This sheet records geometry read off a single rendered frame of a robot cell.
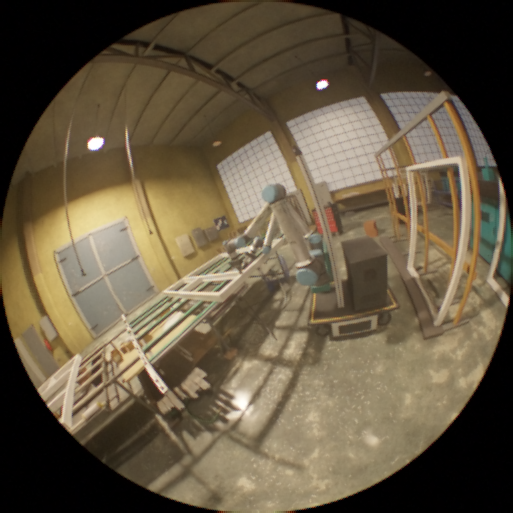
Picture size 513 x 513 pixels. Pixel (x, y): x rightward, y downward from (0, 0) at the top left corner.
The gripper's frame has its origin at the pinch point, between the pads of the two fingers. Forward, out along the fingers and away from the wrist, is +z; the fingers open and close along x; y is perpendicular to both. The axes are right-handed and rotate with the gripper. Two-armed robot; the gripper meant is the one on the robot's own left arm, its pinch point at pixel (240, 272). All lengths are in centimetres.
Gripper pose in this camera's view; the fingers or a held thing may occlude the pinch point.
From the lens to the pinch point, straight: 151.7
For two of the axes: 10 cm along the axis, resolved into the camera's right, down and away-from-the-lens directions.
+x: 8.0, -1.6, -5.8
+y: -4.8, 4.1, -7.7
